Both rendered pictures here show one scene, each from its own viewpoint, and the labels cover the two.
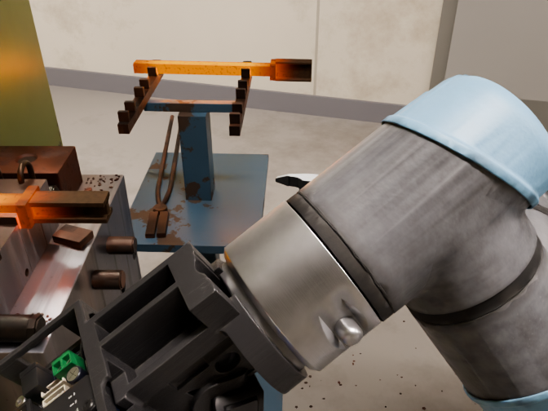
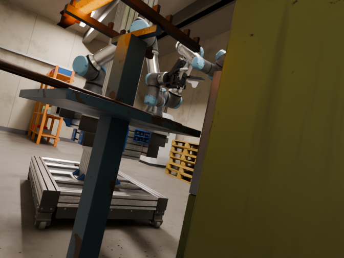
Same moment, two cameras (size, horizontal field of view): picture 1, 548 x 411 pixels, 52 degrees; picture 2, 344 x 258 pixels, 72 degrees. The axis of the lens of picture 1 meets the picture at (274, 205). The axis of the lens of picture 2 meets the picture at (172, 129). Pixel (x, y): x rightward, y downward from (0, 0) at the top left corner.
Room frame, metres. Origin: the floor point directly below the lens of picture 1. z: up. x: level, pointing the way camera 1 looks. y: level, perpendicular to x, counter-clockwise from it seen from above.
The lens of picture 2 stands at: (1.49, 0.73, 0.62)
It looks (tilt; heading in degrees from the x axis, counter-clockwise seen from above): 4 degrees up; 221
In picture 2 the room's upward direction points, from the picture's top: 12 degrees clockwise
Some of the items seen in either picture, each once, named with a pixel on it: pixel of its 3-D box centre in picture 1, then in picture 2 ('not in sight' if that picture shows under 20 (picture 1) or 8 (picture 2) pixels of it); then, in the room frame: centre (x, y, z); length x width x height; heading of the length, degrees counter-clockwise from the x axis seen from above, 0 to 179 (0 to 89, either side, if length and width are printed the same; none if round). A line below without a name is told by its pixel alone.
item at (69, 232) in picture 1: (72, 236); not in sight; (0.61, 0.27, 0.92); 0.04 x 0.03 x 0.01; 69
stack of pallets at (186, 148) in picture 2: not in sight; (195, 162); (-2.70, -2.12, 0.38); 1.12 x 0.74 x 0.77; 74
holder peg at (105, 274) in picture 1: (108, 279); not in sight; (0.58, 0.23, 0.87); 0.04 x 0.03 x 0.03; 90
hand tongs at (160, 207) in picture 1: (168, 165); (96, 97); (1.23, 0.27, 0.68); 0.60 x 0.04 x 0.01; 4
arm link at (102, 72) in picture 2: not in sight; (95, 74); (0.68, -0.78, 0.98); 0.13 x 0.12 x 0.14; 28
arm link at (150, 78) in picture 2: not in sight; (155, 79); (0.57, -0.30, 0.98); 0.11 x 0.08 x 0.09; 90
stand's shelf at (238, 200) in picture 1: (201, 196); (115, 114); (1.11, 0.17, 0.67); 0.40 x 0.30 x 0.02; 178
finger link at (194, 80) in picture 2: not in sight; (195, 82); (0.51, -0.05, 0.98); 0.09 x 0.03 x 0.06; 126
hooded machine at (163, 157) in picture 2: not in sight; (158, 138); (-3.24, -3.87, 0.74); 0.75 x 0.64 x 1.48; 74
